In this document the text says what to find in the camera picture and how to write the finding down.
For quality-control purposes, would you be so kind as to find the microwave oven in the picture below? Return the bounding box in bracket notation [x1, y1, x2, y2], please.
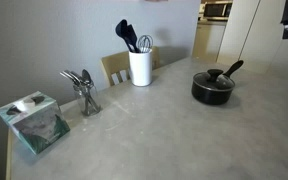
[204, 2, 233, 19]

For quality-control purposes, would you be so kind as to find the teal tissue box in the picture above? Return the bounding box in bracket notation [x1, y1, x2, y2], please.
[0, 91, 70, 155]

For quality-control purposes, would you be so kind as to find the black pot with handle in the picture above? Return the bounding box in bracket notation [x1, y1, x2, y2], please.
[191, 60, 244, 105]

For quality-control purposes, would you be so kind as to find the black spatula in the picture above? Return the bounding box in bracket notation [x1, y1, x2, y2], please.
[127, 25, 140, 53]

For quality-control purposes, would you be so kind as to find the black spoon ladle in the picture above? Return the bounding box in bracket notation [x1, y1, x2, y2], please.
[115, 19, 134, 52]

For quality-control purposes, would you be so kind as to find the metal whisk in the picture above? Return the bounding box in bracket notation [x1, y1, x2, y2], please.
[137, 35, 153, 53]

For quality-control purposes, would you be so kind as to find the glass lid with black knob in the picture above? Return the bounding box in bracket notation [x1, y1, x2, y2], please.
[193, 69, 235, 91]

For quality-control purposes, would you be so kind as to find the metal spoon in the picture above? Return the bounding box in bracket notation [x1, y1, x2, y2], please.
[82, 69, 94, 87]

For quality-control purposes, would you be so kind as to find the metal cutlery handle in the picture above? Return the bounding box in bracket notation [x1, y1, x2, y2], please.
[60, 71, 80, 86]

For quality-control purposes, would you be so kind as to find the wooden chair at wall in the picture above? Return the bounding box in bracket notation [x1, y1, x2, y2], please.
[101, 46, 160, 86]

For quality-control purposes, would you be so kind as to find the white utensil holder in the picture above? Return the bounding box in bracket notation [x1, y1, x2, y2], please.
[129, 50, 152, 87]

